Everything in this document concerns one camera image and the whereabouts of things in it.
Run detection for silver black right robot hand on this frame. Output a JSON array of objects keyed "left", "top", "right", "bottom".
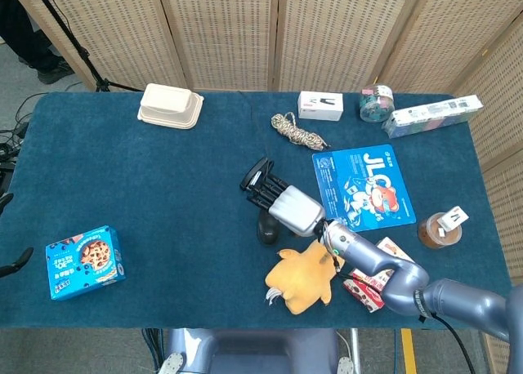
[{"left": 246, "top": 171, "right": 327, "bottom": 238}]

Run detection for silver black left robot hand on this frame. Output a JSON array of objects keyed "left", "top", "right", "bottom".
[{"left": 0, "top": 193, "right": 34, "bottom": 278}]

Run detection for black computer mouse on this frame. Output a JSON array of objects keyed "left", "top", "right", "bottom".
[{"left": 256, "top": 209, "right": 283, "bottom": 247}]

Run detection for thin black mouse cable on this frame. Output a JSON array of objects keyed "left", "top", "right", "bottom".
[{"left": 243, "top": 91, "right": 275, "bottom": 175}]

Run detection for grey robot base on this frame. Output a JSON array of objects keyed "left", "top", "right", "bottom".
[{"left": 157, "top": 327, "right": 356, "bottom": 374}]

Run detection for blue printed mouse pad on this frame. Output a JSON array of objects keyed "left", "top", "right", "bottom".
[{"left": 311, "top": 144, "right": 417, "bottom": 233}]

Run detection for black stapler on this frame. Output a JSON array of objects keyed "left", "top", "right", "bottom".
[{"left": 239, "top": 157, "right": 275, "bottom": 192}]

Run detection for blue cookie box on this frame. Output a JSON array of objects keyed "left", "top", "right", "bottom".
[{"left": 44, "top": 225, "right": 127, "bottom": 301}]

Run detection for yellow plush toy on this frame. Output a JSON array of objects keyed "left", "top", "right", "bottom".
[{"left": 264, "top": 239, "right": 346, "bottom": 314}]

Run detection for red white snack box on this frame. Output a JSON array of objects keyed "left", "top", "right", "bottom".
[{"left": 342, "top": 237, "right": 413, "bottom": 313}]

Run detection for white box with red logo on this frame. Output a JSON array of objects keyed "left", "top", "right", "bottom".
[{"left": 297, "top": 91, "right": 344, "bottom": 122}]

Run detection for clear jar of binder clips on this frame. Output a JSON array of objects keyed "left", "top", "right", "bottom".
[{"left": 359, "top": 83, "right": 396, "bottom": 123}]

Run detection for dark blue table cloth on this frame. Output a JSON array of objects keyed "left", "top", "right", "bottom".
[{"left": 0, "top": 91, "right": 514, "bottom": 330}]

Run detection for metal table leg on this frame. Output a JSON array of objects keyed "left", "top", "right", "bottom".
[{"left": 349, "top": 328, "right": 363, "bottom": 374}]

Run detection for long white pastel box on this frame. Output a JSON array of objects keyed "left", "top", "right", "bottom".
[{"left": 382, "top": 95, "right": 484, "bottom": 140}]

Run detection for cream plastic lunch box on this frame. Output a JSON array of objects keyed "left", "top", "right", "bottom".
[{"left": 136, "top": 82, "right": 205, "bottom": 129}]

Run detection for woven wooden folding screen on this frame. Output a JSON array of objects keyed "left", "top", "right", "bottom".
[{"left": 6, "top": 0, "right": 523, "bottom": 374}]

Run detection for person in dark trousers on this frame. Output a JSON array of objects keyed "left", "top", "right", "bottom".
[{"left": 0, "top": 0, "right": 77, "bottom": 85}]

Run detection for black tripod stand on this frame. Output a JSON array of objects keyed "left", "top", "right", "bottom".
[{"left": 28, "top": 0, "right": 144, "bottom": 93}]

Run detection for coiled beige black rope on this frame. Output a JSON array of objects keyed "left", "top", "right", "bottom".
[{"left": 270, "top": 111, "right": 331, "bottom": 152}]

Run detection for black floor cables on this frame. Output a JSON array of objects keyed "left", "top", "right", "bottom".
[{"left": 0, "top": 91, "right": 46, "bottom": 195}]

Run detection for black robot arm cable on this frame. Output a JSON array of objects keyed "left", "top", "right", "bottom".
[{"left": 420, "top": 313, "right": 477, "bottom": 374}]

